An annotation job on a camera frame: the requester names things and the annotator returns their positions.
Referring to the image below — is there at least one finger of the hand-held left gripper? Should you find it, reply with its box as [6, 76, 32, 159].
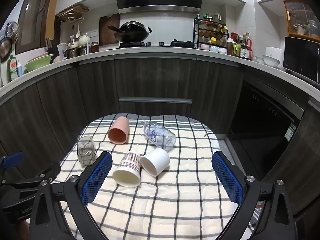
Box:
[0, 162, 61, 189]
[0, 152, 25, 178]

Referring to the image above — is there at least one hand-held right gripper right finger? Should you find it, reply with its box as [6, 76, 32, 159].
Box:
[212, 151, 298, 240]

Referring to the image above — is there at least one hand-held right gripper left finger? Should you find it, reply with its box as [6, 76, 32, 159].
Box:
[29, 151, 113, 240]

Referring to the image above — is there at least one small patterned glass cup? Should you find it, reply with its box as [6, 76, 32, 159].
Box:
[77, 135, 98, 167]

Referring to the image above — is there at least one plaid paper cup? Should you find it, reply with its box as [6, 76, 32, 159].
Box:
[112, 151, 142, 188]

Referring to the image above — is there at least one pink cup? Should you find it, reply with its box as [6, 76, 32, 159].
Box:
[107, 116, 130, 145]

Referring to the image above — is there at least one white cup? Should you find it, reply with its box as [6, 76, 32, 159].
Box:
[140, 148, 171, 177]

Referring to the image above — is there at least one clear printed glass cup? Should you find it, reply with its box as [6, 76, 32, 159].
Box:
[143, 121, 177, 152]

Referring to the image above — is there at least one built-in black dishwasher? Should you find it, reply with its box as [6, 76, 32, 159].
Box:
[229, 81, 305, 180]

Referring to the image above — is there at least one checked white cloth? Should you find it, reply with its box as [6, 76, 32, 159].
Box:
[51, 114, 260, 240]

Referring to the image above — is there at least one green dish soap bottle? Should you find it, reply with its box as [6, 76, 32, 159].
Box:
[7, 55, 18, 82]

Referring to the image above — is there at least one green plastic basin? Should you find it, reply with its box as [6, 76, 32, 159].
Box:
[24, 54, 54, 73]

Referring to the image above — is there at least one white pitcher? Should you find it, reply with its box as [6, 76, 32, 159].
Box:
[57, 43, 69, 59]

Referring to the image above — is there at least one steel pot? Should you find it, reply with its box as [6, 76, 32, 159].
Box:
[64, 47, 80, 58]

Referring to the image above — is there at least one dark soy sauce bottle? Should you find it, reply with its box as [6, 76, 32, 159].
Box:
[240, 35, 252, 60]

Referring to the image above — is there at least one white rice cooker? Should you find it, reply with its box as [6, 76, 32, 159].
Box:
[265, 46, 285, 60]

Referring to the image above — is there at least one white teapot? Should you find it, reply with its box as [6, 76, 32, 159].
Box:
[78, 34, 91, 47]

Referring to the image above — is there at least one black microwave oven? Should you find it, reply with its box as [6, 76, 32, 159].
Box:
[282, 36, 320, 84]

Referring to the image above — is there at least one black gas stove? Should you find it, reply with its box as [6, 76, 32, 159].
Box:
[105, 41, 198, 50]

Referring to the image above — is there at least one dark wooden cutting board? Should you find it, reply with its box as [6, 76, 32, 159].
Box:
[99, 14, 120, 46]

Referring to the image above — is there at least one black wok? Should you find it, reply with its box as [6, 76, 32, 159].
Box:
[108, 21, 152, 43]

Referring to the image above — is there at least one black spice rack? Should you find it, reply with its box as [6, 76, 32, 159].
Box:
[193, 17, 229, 49]

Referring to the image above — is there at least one wooden glass-door cabinet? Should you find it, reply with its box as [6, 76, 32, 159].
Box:
[283, 0, 320, 40]

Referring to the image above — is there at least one grey drawer handle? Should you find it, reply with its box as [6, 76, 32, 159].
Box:
[119, 97, 192, 104]

